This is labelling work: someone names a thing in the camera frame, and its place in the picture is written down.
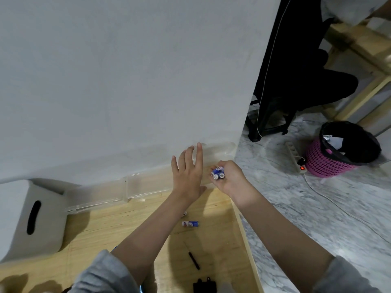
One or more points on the person's left hand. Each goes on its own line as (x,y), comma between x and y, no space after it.
(187,183)

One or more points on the pink waste basket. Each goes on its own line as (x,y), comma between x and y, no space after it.
(323,163)

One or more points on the person's right forearm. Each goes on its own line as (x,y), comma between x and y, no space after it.
(281,234)

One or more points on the black pen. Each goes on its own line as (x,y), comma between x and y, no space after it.
(193,260)

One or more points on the person's left forearm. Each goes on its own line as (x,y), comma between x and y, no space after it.
(155,234)

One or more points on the white power strip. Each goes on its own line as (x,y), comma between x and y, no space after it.
(294,155)

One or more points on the person's left middle finger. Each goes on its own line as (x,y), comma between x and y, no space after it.
(190,157)

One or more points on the person's right fingers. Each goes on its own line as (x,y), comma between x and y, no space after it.
(227,169)

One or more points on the wooden frame table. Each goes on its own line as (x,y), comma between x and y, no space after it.
(363,48)

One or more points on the clear plastic box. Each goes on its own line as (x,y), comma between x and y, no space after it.
(149,184)
(213,154)
(94,196)

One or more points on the person's left little finger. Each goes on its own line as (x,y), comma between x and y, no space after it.
(174,166)

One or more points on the black plug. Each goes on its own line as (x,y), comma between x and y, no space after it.
(301,162)

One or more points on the person's left thumb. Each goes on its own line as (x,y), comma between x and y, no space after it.
(202,192)

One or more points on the black plastic device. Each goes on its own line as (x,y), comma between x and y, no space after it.
(205,286)

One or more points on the black bin bag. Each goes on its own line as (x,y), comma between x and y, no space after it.
(357,143)

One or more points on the person's right hand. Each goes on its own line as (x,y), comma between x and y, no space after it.
(233,183)

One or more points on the white crumpled paper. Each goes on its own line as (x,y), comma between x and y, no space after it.
(334,143)

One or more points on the grey storage bin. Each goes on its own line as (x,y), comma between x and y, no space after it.
(21,219)

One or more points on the grey sleeve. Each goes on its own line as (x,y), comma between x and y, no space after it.
(345,277)
(100,276)

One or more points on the black chair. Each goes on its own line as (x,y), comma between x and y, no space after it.
(268,125)

